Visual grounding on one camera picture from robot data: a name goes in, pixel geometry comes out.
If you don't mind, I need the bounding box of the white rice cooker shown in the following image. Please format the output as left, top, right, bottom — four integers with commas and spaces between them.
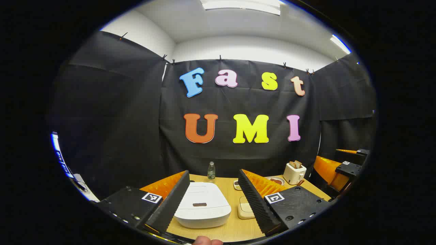
174, 181, 232, 228

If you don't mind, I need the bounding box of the ceiling light panel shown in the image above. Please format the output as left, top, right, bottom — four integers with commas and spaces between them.
200, 0, 281, 16
330, 34, 351, 55

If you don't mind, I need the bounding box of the white side desk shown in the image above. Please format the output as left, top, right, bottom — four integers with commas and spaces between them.
73, 173, 100, 202

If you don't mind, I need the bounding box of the cream toaster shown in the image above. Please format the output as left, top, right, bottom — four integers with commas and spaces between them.
283, 162, 307, 185

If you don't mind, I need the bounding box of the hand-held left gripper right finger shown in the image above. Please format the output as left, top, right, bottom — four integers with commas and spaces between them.
237, 169, 332, 237

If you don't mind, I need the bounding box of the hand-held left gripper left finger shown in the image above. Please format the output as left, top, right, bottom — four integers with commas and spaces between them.
97, 170, 190, 235

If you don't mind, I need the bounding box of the black backdrop cloth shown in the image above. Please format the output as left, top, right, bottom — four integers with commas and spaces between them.
48, 31, 377, 201

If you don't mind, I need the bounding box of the cream square rice dish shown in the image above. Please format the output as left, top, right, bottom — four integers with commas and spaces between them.
237, 196, 256, 220

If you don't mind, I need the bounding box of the computer monitor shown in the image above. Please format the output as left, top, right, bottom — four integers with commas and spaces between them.
51, 132, 74, 179

